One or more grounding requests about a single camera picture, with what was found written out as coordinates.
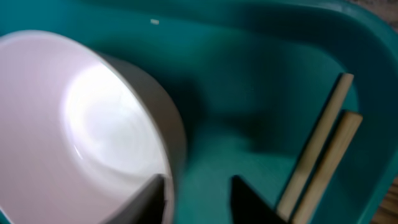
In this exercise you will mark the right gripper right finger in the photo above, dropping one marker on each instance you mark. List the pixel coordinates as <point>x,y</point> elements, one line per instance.
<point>247,207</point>

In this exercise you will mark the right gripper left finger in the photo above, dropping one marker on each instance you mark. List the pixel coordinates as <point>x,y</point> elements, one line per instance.
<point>145,207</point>

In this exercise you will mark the teal serving tray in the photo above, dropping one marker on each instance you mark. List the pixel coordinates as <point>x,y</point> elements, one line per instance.
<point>250,79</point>

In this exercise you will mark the white bowl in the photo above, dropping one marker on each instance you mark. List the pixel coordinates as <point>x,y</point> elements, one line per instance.
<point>81,132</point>

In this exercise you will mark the wooden chopstick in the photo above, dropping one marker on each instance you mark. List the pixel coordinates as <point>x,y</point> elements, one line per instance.
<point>342,137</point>
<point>313,148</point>

